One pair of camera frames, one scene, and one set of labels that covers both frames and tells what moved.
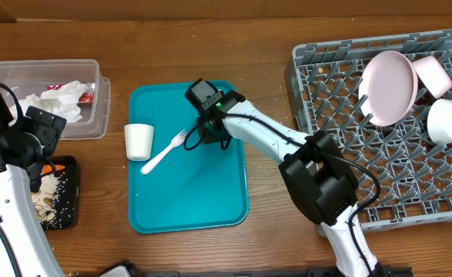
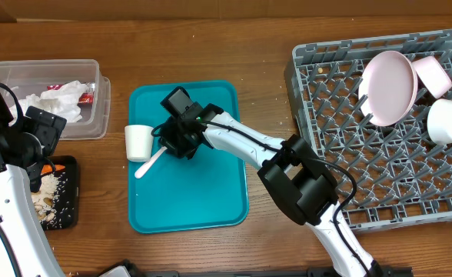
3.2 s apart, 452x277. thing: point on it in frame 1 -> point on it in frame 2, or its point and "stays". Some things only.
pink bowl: x=433 y=75 stays
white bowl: x=447 y=121 stays
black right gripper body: x=213 y=133 -> x=180 y=135
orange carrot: x=48 y=168 stays
